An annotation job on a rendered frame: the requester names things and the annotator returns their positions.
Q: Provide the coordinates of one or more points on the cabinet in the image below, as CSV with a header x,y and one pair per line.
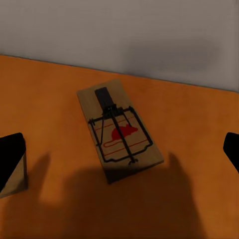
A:
x,y
193,194

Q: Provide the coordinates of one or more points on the mousetrap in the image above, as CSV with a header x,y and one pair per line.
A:
x,y
123,142
17,182

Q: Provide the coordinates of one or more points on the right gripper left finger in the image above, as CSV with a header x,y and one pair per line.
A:
x,y
12,148

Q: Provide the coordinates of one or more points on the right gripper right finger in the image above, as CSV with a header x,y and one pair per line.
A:
x,y
231,148

